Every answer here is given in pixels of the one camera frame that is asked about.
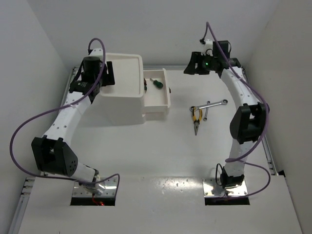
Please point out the silver ratchet wrench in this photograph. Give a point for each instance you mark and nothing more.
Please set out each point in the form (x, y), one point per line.
(208, 105)

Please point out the metal base plate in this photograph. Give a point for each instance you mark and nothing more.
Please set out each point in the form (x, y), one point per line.
(212, 190)
(106, 189)

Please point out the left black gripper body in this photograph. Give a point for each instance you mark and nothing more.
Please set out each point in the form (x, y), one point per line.
(104, 79)

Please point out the aluminium rail left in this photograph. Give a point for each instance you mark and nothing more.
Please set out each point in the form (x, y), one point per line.
(27, 185)

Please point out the all green screwdriver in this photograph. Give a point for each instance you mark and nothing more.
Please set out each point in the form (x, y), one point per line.
(157, 83)

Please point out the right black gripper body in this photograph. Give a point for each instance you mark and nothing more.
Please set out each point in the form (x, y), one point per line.
(204, 65)

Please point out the white drawer cabinet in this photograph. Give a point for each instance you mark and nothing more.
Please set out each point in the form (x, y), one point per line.
(123, 102)

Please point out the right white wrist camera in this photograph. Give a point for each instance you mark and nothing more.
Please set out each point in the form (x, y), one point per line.
(207, 47)

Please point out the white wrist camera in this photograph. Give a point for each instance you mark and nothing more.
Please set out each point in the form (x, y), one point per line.
(97, 52)
(207, 47)

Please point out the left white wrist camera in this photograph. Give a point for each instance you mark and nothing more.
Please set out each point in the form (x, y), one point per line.
(97, 52)

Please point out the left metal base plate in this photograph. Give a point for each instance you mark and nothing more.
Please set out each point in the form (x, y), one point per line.
(106, 189)

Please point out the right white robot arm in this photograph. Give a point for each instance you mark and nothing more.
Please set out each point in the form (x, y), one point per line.
(221, 51)

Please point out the yellow handled pliers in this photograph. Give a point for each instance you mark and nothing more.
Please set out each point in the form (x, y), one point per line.
(196, 120)

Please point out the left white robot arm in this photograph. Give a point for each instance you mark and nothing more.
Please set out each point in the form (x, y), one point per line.
(52, 151)

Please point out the silver combination wrench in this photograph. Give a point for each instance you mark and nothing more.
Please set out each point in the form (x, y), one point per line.
(206, 114)

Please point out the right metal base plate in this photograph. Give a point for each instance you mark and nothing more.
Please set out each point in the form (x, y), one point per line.
(212, 190)

